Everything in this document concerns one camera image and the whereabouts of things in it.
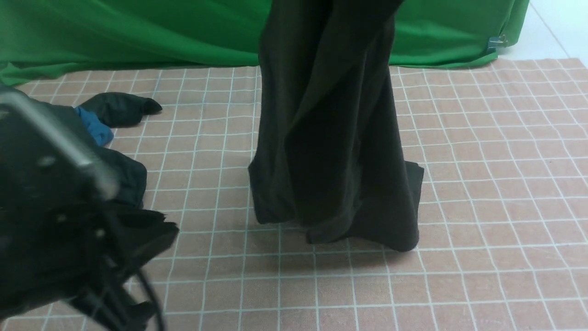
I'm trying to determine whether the pink checkered tablecloth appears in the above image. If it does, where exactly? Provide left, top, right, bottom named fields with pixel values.
left=20, top=59, right=588, bottom=331

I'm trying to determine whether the blue shirt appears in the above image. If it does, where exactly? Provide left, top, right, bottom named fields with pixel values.
left=75, top=107, right=114, bottom=147

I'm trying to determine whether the green backdrop cloth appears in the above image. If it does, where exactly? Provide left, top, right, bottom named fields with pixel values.
left=0, top=0, right=529, bottom=86

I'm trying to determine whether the dark gray long-sleeved shirt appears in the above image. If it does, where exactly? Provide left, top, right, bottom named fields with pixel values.
left=248, top=0, right=424, bottom=252

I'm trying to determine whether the blue binder clip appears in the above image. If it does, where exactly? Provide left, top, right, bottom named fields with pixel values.
left=486, top=35, right=509, bottom=53

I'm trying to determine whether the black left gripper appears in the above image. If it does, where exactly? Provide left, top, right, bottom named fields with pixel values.
left=1, top=86, right=179, bottom=318

